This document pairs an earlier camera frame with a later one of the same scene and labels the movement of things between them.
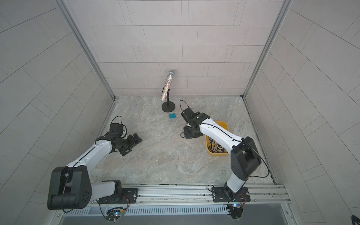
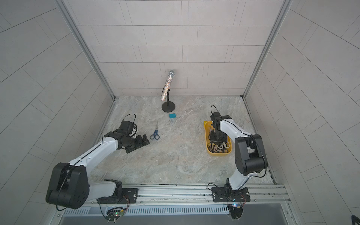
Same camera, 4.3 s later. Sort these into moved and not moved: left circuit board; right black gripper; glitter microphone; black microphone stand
Moved: right black gripper
Not moved: black microphone stand; glitter microphone; left circuit board
